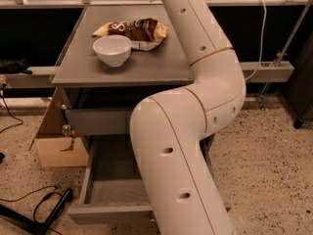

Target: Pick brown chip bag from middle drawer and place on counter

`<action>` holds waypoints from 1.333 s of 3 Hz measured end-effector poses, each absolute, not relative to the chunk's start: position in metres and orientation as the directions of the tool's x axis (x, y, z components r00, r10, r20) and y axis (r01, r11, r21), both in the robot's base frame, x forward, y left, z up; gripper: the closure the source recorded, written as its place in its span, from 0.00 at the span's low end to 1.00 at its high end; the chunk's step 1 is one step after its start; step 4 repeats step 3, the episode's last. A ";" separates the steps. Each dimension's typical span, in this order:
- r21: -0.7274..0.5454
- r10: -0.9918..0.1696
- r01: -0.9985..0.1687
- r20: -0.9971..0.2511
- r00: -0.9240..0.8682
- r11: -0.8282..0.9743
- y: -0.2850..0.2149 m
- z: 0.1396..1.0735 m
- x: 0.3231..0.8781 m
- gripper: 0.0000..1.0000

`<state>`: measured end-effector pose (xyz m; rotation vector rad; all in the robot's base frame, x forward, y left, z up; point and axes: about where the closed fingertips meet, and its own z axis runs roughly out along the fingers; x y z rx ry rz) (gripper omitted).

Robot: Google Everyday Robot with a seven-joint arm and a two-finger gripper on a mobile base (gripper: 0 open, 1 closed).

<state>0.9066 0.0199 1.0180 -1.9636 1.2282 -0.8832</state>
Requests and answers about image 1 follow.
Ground brown sea salt chip bag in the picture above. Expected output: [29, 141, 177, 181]
[92, 18, 169, 51]

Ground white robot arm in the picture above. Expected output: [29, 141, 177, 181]
[130, 0, 246, 235]

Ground closed grey upper drawer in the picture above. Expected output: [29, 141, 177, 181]
[66, 109, 132, 136]

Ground open grey middle drawer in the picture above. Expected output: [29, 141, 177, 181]
[67, 131, 232, 226]

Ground white ceramic bowl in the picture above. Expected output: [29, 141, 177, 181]
[93, 35, 132, 67]

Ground small bottle in box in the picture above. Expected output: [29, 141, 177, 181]
[62, 124, 71, 137]

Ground cardboard box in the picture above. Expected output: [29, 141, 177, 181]
[34, 89, 88, 166]

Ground black cloth object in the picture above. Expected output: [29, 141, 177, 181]
[0, 59, 32, 74]

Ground black stand base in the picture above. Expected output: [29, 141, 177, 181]
[0, 186, 73, 235]

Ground grey metal frame rail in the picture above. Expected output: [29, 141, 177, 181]
[1, 62, 294, 89]

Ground black floor cable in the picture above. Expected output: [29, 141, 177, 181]
[0, 184, 62, 204]

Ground white cable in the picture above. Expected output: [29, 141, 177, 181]
[244, 0, 268, 82]

